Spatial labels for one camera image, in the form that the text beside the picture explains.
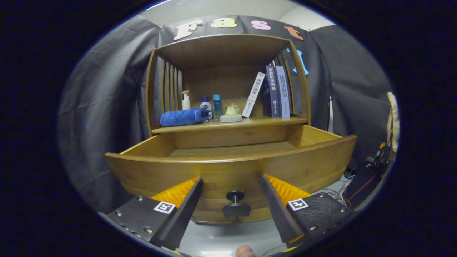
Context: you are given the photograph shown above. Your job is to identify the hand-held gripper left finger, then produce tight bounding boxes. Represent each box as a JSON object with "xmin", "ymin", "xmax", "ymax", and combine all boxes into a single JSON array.
[{"xmin": 98, "ymin": 176, "xmax": 203, "ymax": 251}]

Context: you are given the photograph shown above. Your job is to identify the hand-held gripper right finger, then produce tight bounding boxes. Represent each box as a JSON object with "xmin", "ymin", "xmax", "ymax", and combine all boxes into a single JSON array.
[{"xmin": 260, "ymin": 174, "xmax": 357, "ymax": 249}]

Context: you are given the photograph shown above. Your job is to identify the wooden drawer with black knob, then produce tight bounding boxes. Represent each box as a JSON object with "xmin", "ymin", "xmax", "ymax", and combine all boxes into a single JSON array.
[{"xmin": 105, "ymin": 124, "xmax": 357, "ymax": 225}]

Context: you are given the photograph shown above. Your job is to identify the wooden countertop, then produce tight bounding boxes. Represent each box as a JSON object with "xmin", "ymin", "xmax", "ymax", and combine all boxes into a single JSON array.
[{"xmin": 152, "ymin": 115, "xmax": 308, "ymax": 135}]

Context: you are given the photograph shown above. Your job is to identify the wooden cabinet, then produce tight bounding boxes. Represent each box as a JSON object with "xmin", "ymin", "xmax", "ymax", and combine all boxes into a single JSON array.
[{"xmin": 145, "ymin": 34, "xmax": 312, "ymax": 148}]

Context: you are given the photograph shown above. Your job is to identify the black floor equipment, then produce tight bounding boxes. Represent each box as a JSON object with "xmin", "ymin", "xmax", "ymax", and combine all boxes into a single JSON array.
[{"xmin": 352, "ymin": 143, "xmax": 391, "ymax": 209}]

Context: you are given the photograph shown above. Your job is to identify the blue towel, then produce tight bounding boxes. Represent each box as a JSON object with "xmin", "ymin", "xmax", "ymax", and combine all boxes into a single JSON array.
[{"xmin": 160, "ymin": 107, "xmax": 211, "ymax": 127}]

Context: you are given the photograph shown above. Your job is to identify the white bottle with blue cap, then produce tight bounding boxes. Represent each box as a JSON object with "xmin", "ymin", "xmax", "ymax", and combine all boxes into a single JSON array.
[{"xmin": 200, "ymin": 96, "xmax": 213, "ymax": 119}]

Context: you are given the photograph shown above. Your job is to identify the teal bottle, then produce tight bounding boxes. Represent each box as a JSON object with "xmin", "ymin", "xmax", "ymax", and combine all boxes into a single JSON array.
[{"xmin": 212, "ymin": 94, "xmax": 222, "ymax": 120}]

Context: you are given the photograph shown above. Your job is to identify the light purple book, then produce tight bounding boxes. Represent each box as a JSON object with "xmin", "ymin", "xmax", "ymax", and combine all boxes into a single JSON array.
[{"xmin": 275, "ymin": 66, "xmax": 291, "ymax": 119}]

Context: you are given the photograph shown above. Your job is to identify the dark blue book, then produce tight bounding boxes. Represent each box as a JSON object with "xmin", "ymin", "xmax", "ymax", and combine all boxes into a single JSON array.
[{"xmin": 263, "ymin": 65, "xmax": 281, "ymax": 118}]

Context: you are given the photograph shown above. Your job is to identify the white book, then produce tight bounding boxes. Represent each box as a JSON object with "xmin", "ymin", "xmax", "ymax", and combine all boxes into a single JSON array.
[{"xmin": 242, "ymin": 72, "xmax": 266, "ymax": 118}]

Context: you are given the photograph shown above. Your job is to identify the black backdrop cloth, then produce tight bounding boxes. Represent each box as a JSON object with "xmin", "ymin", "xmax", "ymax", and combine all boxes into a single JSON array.
[{"xmin": 57, "ymin": 14, "xmax": 397, "ymax": 215}]

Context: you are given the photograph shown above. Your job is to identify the beige bag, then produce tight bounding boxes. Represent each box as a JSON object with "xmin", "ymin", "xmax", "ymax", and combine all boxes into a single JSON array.
[{"xmin": 387, "ymin": 92, "xmax": 400, "ymax": 154}]

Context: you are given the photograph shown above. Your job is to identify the tangle of white cables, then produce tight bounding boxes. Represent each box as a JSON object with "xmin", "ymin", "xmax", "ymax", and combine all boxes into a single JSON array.
[{"xmin": 321, "ymin": 178, "xmax": 354, "ymax": 208}]

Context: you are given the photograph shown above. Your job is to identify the red cable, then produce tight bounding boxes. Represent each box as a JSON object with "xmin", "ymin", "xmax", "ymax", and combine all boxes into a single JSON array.
[{"xmin": 345, "ymin": 181, "xmax": 369, "ymax": 206}]

